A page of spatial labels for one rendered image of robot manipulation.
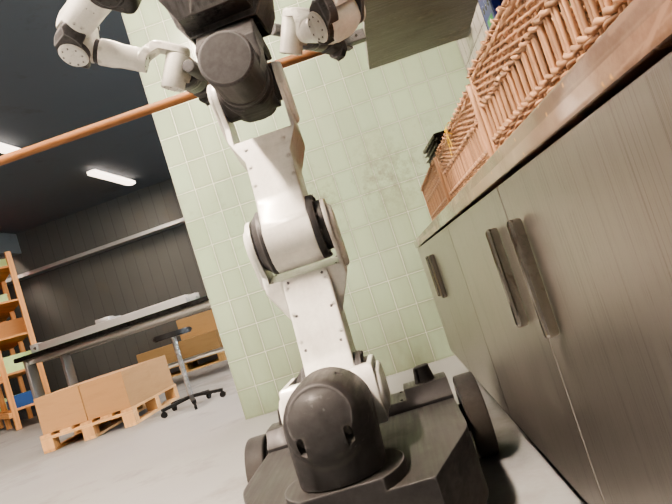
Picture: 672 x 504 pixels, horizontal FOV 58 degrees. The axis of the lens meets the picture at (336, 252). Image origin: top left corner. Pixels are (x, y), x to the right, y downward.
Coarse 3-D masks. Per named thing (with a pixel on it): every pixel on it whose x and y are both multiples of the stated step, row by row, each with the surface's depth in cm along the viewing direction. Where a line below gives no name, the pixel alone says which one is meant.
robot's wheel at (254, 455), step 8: (248, 440) 150; (256, 440) 149; (264, 440) 149; (248, 448) 147; (256, 448) 146; (264, 448) 147; (248, 456) 145; (256, 456) 144; (264, 456) 145; (248, 464) 143; (256, 464) 143; (248, 472) 142; (248, 480) 142
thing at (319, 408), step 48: (336, 384) 98; (432, 384) 143; (288, 432) 96; (336, 432) 94; (384, 432) 128; (432, 432) 117; (288, 480) 116; (336, 480) 95; (384, 480) 94; (432, 480) 93; (480, 480) 111
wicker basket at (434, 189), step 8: (432, 160) 161; (432, 168) 166; (432, 176) 173; (440, 176) 157; (424, 184) 197; (432, 184) 179; (440, 184) 164; (424, 192) 209; (432, 192) 183; (440, 192) 168; (432, 200) 193; (440, 200) 173; (448, 200) 157; (432, 208) 200; (440, 208) 177; (432, 216) 206
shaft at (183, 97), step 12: (276, 60) 191; (288, 60) 190; (300, 60) 191; (180, 96) 193; (192, 96) 193; (144, 108) 194; (156, 108) 194; (108, 120) 195; (120, 120) 195; (72, 132) 196; (84, 132) 196; (96, 132) 197; (36, 144) 197; (48, 144) 197; (60, 144) 198; (0, 156) 198; (12, 156) 198; (24, 156) 198
